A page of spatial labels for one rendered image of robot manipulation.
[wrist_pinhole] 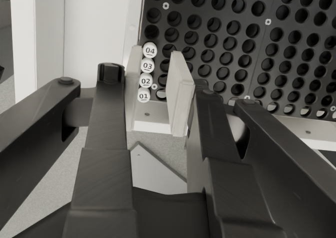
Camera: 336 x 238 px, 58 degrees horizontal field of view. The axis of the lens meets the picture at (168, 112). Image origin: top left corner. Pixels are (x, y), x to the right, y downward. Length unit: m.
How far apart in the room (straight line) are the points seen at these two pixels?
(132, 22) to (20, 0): 0.12
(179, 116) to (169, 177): 1.27
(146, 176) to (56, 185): 0.42
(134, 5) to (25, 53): 0.12
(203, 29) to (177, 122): 0.14
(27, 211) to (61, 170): 0.29
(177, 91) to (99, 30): 0.21
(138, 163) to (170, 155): 0.15
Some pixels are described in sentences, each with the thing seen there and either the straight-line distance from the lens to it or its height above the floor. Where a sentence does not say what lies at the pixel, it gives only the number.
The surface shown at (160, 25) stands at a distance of 0.28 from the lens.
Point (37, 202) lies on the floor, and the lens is 1.61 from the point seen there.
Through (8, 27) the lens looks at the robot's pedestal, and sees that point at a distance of 0.80.
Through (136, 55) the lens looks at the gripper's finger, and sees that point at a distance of 0.18.
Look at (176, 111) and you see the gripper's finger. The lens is 0.15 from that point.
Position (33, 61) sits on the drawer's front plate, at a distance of 0.27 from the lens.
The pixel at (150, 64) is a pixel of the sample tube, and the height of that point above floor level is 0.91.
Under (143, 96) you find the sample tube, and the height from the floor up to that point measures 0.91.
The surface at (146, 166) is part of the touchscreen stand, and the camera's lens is 1.37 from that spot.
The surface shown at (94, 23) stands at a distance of 0.34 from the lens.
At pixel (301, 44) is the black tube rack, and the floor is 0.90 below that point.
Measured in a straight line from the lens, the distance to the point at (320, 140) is 0.38.
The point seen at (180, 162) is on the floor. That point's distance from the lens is 1.42.
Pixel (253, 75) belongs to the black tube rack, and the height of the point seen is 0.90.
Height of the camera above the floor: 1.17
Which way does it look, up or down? 66 degrees down
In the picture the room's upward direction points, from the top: 170 degrees clockwise
